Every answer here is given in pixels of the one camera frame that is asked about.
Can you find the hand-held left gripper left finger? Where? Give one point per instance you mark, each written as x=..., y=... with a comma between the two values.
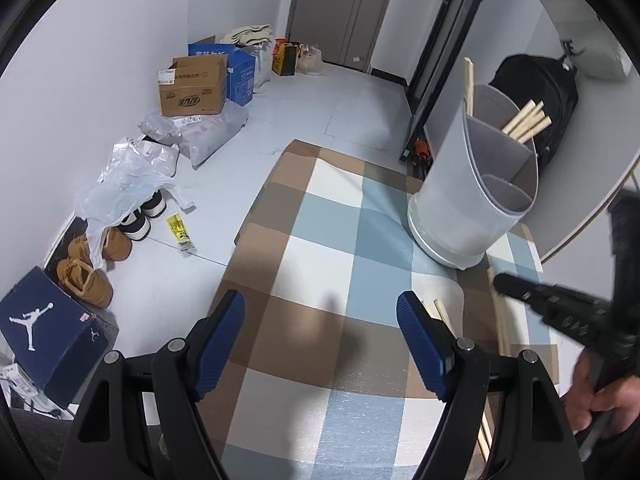
x=220, y=340

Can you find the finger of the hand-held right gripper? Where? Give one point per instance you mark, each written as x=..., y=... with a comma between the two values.
x=625, y=250
x=565, y=310

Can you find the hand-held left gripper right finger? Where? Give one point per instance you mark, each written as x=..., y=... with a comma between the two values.
x=420, y=345

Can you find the grey utensil holder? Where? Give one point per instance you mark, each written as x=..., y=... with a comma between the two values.
x=450, y=200

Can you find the person's right hand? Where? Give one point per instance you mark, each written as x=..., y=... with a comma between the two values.
x=585, y=400

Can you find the yellow packet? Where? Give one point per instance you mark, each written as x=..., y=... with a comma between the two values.
x=180, y=234

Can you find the checkered tablecloth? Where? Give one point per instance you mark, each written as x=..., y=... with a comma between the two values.
x=325, y=260

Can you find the white black sneaker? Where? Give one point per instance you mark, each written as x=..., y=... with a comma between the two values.
x=135, y=225
x=154, y=205

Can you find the dark blue shoe box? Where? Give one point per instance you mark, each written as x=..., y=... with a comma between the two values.
x=45, y=330

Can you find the clear thin plastic bag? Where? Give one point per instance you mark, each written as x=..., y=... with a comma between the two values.
x=120, y=195

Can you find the orange black tool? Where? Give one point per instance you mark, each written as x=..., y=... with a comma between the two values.
x=420, y=152

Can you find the black backpack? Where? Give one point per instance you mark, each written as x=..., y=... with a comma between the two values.
x=525, y=75

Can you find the white cardboard box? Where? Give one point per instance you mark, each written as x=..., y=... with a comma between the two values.
x=20, y=385

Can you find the grey plastic mailer bag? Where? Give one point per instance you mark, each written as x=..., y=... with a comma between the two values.
x=215, y=135

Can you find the clear wrinkled labelled bag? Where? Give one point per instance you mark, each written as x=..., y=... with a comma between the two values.
x=160, y=127

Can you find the white crossbody bag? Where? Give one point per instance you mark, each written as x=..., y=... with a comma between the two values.
x=585, y=30

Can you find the brown cardboard box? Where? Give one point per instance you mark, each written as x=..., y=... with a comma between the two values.
x=195, y=92

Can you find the blue cardboard box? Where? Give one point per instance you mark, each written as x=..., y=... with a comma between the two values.
x=242, y=77

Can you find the black door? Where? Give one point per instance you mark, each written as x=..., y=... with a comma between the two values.
x=440, y=60

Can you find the white plastic bag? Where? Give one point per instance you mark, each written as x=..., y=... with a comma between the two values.
x=261, y=70

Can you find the yellow red paper bag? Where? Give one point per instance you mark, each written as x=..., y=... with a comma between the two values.
x=285, y=60

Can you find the beige tote bag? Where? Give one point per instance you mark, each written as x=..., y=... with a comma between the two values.
x=310, y=60

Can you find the beige folded clothes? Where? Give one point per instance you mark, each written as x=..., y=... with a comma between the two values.
x=247, y=35

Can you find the grey door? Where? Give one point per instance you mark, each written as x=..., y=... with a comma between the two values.
x=340, y=10

